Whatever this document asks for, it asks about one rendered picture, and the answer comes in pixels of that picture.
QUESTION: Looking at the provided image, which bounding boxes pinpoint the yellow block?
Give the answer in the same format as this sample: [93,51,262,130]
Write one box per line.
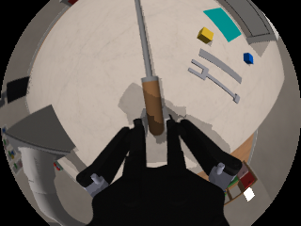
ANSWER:
[197,27,214,43]

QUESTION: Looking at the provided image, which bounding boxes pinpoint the small blue cube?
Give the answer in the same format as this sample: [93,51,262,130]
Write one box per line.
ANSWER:
[244,53,253,64]

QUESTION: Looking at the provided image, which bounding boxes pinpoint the teal square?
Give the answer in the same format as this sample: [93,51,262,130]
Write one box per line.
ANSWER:
[203,8,242,42]

